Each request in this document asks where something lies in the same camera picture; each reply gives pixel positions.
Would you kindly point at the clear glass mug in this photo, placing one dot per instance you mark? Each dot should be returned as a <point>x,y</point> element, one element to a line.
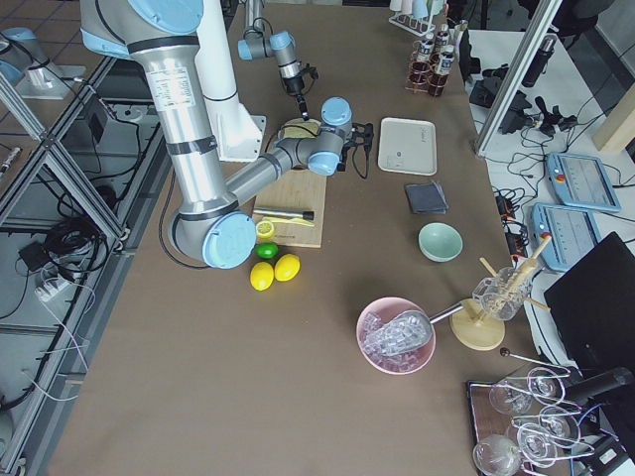
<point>502,296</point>

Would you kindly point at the pink bowl of ice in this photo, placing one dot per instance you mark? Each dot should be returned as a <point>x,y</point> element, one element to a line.
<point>380,312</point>

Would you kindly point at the black laptop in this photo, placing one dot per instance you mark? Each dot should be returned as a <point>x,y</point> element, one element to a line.
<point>592,305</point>

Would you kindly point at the white round plate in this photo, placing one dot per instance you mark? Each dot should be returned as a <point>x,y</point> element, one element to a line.
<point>299,120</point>

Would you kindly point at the yellow plastic knife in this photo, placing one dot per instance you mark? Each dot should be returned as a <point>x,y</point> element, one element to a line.
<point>290,220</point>

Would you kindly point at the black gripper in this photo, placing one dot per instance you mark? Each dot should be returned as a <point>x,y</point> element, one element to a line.
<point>355,136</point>
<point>296,86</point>

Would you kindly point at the steel muddler black tip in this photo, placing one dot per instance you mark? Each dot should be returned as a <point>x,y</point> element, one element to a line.
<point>307,215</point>

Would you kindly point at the white cup rack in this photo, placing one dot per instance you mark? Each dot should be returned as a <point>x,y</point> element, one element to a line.
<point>416,16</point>

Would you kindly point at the grey folded cloth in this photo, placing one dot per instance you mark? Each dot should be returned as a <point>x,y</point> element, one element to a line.
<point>426,198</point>

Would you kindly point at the metal ice scoop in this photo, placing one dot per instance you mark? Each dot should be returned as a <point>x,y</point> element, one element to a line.
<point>408,331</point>

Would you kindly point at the yellow lemon right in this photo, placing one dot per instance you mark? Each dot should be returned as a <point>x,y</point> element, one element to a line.
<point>287,267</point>

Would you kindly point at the mint green bowl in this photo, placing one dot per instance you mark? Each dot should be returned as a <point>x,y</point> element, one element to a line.
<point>440,242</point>

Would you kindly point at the wine glass rack tray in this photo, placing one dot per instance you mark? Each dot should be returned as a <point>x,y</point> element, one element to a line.
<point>524,424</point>

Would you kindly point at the halved lemon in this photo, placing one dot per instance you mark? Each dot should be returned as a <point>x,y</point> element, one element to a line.
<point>265,229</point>

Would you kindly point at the bamboo cutting board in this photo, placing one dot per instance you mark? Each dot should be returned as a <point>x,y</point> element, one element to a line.
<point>296,191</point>

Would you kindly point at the yellow lemon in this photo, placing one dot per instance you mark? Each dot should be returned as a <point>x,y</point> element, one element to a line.
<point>262,276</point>
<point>287,267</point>

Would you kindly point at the blue teach pendant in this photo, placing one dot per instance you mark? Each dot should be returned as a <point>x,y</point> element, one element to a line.
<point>573,230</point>
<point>581,181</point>

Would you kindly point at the yellow lemon left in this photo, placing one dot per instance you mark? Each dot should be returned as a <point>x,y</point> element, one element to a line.
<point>262,276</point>

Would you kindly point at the plain toast slice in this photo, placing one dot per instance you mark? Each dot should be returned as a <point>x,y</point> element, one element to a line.
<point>300,131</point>

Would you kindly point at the cream rectangular tray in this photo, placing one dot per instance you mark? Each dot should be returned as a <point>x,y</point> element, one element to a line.
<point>407,146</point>

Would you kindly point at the black thermos bottle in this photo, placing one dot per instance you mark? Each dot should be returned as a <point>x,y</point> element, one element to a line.
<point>540,60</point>

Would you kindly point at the wooden cup drying stand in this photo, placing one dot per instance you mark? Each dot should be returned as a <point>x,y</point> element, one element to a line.
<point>477,330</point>

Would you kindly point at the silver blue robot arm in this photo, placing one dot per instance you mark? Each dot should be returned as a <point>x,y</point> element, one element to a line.
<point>182,47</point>
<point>261,41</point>

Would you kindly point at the blue teach pendant lower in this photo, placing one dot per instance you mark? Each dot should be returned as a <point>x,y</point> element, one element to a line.
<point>573,230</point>

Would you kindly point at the blue teach pendant upper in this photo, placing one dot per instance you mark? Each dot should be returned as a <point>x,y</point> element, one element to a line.
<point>581,181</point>

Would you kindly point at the copper wire bottle rack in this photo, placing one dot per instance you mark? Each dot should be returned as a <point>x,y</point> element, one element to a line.
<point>420,74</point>

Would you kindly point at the green lime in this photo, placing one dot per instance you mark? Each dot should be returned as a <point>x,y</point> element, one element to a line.
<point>266,250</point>

